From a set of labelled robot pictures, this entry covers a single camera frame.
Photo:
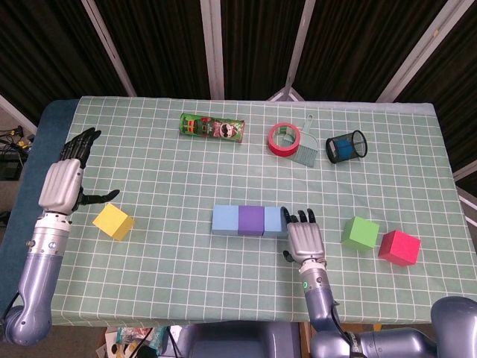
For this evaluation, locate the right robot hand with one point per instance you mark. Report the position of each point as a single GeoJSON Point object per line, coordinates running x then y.
{"type": "Point", "coordinates": [305, 242]}

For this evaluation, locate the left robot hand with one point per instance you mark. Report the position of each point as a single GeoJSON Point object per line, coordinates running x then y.
{"type": "Point", "coordinates": [59, 186]}

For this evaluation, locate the green foam cube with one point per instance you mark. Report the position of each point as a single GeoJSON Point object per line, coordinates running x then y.
{"type": "Point", "coordinates": [360, 233]}

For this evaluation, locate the purple foam cube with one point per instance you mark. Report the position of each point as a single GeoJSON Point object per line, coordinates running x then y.
{"type": "Point", "coordinates": [251, 220]}

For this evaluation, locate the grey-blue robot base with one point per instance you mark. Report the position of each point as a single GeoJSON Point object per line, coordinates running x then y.
{"type": "Point", "coordinates": [238, 341]}

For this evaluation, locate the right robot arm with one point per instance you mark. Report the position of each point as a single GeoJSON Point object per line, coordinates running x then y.
{"type": "Point", "coordinates": [320, 298]}

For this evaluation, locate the black floor box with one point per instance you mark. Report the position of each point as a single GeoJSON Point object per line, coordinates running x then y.
{"type": "Point", "coordinates": [9, 169]}

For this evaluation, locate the yellow foam cube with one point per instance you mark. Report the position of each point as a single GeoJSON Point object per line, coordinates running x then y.
{"type": "Point", "coordinates": [110, 220]}

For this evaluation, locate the red cube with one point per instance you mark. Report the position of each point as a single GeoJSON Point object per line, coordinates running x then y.
{"type": "Point", "coordinates": [399, 247]}

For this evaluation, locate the red tape roll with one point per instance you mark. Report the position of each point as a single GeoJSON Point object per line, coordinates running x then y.
{"type": "Point", "coordinates": [277, 149]}

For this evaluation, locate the blue roll in holder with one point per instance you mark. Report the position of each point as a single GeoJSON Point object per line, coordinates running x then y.
{"type": "Point", "coordinates": [343, 148]}

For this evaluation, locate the black mesh pen holder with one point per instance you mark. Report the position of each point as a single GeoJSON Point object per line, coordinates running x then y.
{"type": "Point", "coordinates": [359, 143]}

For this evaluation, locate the green checked tablecloth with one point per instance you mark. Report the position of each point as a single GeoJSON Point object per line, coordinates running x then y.
{"type": "Point", "coordinates": [186, 279]}

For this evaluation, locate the green Pringles can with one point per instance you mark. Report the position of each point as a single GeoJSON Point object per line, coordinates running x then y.
{"type": "Point", "coordinates": [212, 128]}

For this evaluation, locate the colourful printed bag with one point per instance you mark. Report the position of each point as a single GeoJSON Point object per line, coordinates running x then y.
{"type": "Point", "coordinates": [126, 341]}

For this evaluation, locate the dark brown curtain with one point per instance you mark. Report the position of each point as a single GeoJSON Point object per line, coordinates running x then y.
{"type": "Point", "coordinates": [164, 37]}

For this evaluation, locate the white frame beam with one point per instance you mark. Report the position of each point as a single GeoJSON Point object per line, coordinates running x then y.
{"type": "Point", "coordinates": [466, 171]}
{"type": "Point", "coordinates": [16, 110]}

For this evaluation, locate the white frame post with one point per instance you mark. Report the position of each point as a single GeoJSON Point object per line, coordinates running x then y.
{"type": "Point", "coordinates": [298, 48]}
{"type": "Point", "coordinates": [108, 48]}
{"type": "Point", "coordinates": [417, 52]}
{"type": "Point", "coordinates": [212, 48]}

